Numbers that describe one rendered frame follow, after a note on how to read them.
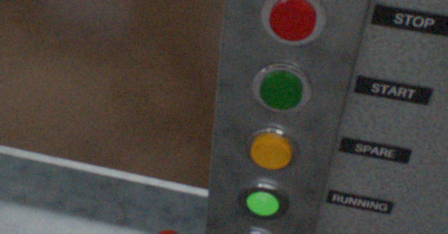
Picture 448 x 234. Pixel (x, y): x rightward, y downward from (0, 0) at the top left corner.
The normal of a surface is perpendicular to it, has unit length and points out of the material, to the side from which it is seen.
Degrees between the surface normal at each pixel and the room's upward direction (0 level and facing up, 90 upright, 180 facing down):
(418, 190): 90
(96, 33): 0
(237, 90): 90
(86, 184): 90
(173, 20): 0
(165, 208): 90
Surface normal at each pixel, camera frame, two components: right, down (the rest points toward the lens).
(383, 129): -0.19, 0.62
